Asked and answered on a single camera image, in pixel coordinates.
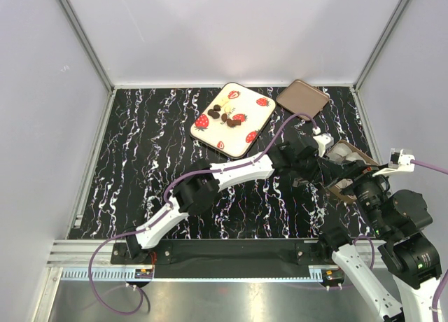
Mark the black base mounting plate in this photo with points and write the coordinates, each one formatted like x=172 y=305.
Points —
x=171 y=251

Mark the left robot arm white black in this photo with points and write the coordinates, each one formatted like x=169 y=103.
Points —
x=195 y=192

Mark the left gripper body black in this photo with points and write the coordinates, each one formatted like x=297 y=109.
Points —
x=308 y=169

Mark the white cable duct left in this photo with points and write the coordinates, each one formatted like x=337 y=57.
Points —
x=107 y=274

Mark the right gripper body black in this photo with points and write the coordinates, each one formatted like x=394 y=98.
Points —
x=367 y=186

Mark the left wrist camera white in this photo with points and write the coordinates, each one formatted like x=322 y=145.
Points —
x=323 y=140

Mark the strawberry pattern white tray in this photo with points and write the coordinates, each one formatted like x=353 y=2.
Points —
x=253 y=109

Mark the aluminium frame rail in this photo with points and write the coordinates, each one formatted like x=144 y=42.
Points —
x=77 y=253

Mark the black metal tongs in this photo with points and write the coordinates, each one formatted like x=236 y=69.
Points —
x=299 y=182

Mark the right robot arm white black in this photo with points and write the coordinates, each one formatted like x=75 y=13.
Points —
x=398 y=220

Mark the brown tin lid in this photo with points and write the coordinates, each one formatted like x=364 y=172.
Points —
x=300 y=97

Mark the brown tin box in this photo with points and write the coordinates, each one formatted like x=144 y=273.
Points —
x=346 y=154

